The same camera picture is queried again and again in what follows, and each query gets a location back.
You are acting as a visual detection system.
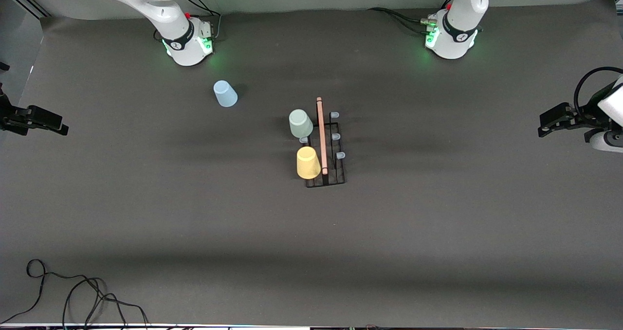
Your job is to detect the black wire cup holder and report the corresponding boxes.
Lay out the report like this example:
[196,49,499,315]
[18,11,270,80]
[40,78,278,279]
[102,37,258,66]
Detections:
[300,96,347,188]

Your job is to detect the pale green plastic cup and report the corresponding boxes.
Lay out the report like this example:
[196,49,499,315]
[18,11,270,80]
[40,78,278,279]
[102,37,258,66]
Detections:
[289,109,314,139]

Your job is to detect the yellow plastic cup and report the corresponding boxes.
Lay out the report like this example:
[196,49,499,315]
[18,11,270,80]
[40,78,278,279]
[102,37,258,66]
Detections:
[296,146,322,180]

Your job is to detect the pale blue plastic cup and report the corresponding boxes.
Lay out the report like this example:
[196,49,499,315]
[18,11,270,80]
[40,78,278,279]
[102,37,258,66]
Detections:
[213,80,239,108]

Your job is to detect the dark grey table mat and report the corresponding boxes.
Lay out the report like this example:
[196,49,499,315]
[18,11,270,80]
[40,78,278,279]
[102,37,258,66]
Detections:
[0,0,623,327]

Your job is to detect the loose thin black cable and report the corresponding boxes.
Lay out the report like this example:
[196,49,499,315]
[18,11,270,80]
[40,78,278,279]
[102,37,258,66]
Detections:
[0,258,149,329]

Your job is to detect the black right arm base cables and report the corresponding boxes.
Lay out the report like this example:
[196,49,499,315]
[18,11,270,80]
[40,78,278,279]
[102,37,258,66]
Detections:
[155,0,223,42]

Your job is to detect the black arm base cables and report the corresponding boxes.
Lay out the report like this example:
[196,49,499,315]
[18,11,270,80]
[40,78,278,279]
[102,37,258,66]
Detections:
[367,6,439,35]
[155,0,223,42]

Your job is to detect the black left arm base cables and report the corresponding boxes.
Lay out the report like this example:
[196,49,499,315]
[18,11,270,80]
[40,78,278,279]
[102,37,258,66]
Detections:
[367,6,439,35]

